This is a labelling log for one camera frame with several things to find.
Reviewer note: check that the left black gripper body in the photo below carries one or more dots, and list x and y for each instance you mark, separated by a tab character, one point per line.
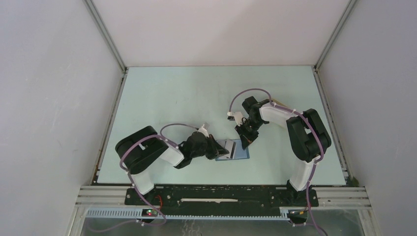
211	149

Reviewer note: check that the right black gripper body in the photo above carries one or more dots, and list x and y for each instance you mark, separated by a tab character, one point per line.
249	128

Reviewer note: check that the white striped credit card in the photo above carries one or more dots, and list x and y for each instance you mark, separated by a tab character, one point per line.
227	146

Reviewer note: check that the blue card holder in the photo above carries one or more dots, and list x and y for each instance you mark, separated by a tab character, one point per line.
240	154

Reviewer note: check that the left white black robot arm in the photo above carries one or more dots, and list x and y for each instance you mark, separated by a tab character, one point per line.
138	151

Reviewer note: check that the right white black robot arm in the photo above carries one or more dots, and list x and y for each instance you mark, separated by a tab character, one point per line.
308	136

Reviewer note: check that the beige oval tray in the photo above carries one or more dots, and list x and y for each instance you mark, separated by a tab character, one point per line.
279	103

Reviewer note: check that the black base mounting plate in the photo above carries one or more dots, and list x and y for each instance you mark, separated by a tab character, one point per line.
222	200

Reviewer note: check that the right controller board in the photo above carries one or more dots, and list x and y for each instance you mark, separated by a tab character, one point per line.
298	213

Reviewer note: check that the controller board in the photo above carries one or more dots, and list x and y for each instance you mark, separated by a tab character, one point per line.
298	213
150	213

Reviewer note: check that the left controller board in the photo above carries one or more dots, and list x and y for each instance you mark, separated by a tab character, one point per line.
150	213

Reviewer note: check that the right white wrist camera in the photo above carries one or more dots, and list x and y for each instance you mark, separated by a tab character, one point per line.
236	116

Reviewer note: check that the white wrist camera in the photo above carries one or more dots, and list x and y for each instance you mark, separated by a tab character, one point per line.
236	116
204	129

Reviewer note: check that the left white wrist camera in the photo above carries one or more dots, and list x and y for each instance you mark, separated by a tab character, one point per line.
204	129

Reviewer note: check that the white cable duct strip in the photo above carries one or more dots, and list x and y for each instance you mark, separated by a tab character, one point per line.
137	213

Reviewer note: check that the aluminium frame rail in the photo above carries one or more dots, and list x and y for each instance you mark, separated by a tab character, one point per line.
328	197

